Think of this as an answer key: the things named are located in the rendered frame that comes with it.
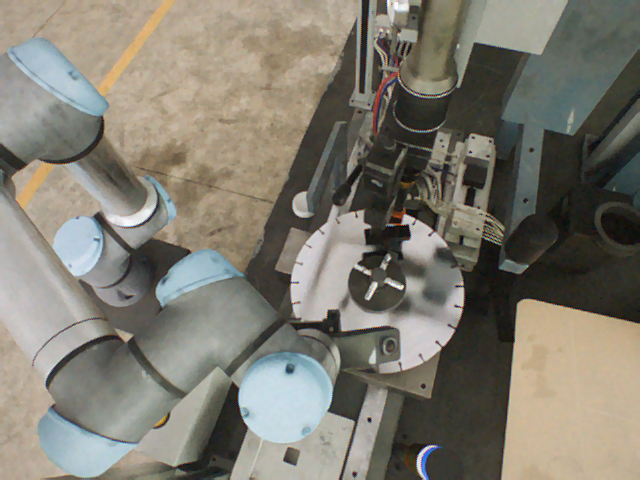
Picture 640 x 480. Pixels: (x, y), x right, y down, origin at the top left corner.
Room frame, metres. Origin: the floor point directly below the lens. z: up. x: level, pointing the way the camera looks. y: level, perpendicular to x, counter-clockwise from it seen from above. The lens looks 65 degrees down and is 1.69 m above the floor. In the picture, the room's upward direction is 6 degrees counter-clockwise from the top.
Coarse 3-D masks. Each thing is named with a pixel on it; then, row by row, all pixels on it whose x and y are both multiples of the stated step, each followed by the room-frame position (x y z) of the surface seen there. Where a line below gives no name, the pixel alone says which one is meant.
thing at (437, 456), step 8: (432, 448) -0.03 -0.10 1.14; (440, 448) -0.03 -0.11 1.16; (448, 448) -0.03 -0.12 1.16; (424, 456) -0.04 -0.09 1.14; (432, 456) -0.04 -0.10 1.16; (440, 456) -0.04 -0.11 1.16; (448, 456) -0.04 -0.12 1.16; (456, 456) -0.04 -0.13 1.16; (424, 464) -0.05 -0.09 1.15; (432, 464) -0.05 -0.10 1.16; (440, 464) -0.05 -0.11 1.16; (448, 464) -0.05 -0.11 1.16; (456, 464) -0.05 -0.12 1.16; (424, 472) -0.06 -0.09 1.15; (432, 472) -0.05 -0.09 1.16; (440, 472) -0.06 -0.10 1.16; (448, 472) -0.06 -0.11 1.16; (456, 472) -0.06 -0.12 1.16
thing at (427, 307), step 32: (352, 224) 0.38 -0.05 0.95; (416, 224) 0.37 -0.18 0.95; (320, 256) 0.32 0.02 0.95; (352, 256) 0.31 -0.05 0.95; (384, 256) 0.31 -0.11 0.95; (416, 256) 0.30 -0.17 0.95; (448, 256) 0.29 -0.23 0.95; (320, 288) 0.25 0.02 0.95; (416, 288) 0.24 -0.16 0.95; (448, 288) 0.23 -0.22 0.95; (320, 320) 0.19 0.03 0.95; (352, 320) 0.19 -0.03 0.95; (384, 320) 0.18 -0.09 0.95; (416, 320) 0.17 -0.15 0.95; (448, 320) 0.17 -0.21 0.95; (416, 352) 0.12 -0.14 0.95
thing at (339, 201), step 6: (354, 168) 0.34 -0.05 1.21; (360, 168) 0.34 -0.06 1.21; (354, 174) 0.33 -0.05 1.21; (348, 180) 0.32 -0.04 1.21; (354, 180) 0.32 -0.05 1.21; (342, 186) 0.30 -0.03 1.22; (348, 186) 0.30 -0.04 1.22; (336, 192) 0.30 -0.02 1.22; (342, 192) 0.29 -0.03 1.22; (348, 192) 0.30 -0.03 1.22; (336, 198) 0.29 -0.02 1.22; (342, 198) 0.28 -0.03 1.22; (336, 204) 0.28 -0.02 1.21; (342, 204) 0.28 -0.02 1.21
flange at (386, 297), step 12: (360, 264) 0.29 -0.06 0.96; (372, 264) 0.29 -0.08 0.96; (396, 264) 0.28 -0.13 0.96; (360, 276) 0.27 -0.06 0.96; (396, 276) 0.26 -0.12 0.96; (348, 288) 0.25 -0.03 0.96; (360, 288) 0.24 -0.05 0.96; (384, 288) 0.23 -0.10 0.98; (396, 288) 0.24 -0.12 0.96; (360, 300) 0.22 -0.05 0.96; (372, 300) 0.22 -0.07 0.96; (384, 300) 0.22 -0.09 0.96; (396, 300) 0.21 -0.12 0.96
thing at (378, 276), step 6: (384, 258) 0.28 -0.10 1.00; (390, 258) 0.28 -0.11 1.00; (384, 264) 0.27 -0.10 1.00; (360, 270) 0.27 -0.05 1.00; (366, 270) 0.26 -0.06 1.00; (372, 270) 0.26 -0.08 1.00; (378, 270) 0.26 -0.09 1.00; (384, 270) 0.26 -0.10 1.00; (372, 276) 0.25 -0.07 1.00; (378, 276) 0.25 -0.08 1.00; (384, 276) 0.25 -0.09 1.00; (372, 282) 0.24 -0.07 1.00; (378, 282) 0.24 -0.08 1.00; (384, 282) 0.24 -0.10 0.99; (390, 282) 0.24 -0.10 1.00; (396, 282) 0.23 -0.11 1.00; (372, 288) 0.23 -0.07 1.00; (372, 294) 0.22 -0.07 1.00
